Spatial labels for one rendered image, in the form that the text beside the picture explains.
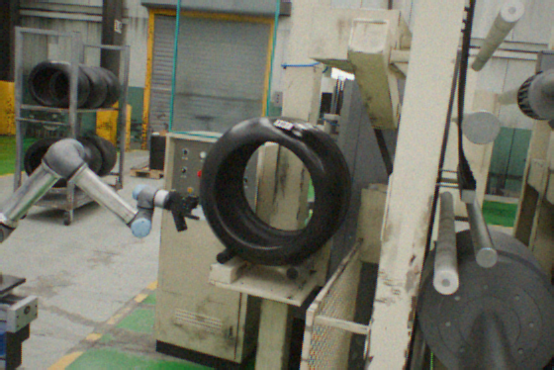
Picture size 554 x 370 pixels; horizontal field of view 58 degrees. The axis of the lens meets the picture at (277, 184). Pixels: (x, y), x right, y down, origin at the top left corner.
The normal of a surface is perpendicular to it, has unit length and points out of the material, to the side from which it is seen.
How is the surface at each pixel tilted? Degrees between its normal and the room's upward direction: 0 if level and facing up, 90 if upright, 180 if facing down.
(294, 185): 90
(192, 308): 90
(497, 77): 90
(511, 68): 90
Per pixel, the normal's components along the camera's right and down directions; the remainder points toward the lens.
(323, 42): -0.32, 0.13
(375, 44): -0.27, -0.18
